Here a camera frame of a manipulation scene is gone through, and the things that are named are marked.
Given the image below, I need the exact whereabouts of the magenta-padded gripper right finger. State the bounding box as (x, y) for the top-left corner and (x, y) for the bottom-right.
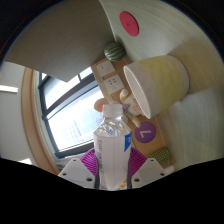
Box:
(128, 146), (169, 189)

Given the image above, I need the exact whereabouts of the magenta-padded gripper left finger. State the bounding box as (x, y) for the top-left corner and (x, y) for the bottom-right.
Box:
(58, 147), (99, 189)

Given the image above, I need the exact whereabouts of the clear plastic water bottle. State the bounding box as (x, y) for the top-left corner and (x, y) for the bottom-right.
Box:
(92, 102), (133, 191)

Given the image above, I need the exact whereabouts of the round purple number disc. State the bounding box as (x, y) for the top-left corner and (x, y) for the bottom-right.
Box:
(134, 120), (158, 144)

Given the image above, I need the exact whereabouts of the dark-framed window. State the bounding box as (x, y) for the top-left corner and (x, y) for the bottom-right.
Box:
(33, 66), (104, 159)

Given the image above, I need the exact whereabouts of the plush mouse toy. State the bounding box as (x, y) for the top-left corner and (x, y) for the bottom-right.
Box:
(93, 88), (144, 128)

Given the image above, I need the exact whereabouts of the pale yellow mug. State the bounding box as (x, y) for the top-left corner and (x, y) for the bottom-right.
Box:
(122, 54), (190, 120)

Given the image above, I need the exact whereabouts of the small round green cactus ornament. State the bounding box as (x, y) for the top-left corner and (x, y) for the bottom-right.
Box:
(103, 41), (127, 62)

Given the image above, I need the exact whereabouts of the small grey-green desk divider panel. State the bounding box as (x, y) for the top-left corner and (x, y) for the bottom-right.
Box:
(4, 0), (116, 83)

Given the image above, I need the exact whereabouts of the flat round red coaster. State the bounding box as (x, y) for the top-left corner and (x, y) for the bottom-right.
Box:
(119, 11), (140, 38)

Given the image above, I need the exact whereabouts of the white wall socket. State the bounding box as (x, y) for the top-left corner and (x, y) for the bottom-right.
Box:
(103, 73), (126, 95)
(95, 59), (116, 78)

